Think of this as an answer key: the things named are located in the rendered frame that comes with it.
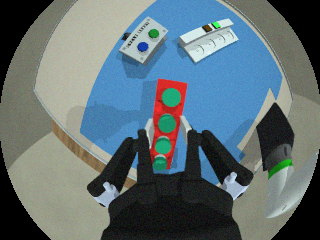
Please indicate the red tube rack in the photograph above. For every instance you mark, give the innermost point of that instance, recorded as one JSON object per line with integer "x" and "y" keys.
{"x": 160, "y": 108}

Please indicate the blue flat mat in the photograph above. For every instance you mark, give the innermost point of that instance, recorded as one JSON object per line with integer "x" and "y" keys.
{"x": 225, "y": 90}

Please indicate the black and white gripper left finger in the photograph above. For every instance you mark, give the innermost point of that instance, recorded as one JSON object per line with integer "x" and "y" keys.
{"x": 107, "y": 186}

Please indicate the green round cap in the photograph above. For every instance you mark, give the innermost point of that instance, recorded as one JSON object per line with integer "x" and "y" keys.
{"x": 159, "y": 163}
{"x": 163, "y": 145}
{"x": 171, "y": 97}
{"x": 166, "y": 123}

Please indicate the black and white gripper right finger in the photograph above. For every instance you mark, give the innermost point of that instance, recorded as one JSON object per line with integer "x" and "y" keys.
{"x": 237, "y": 177}

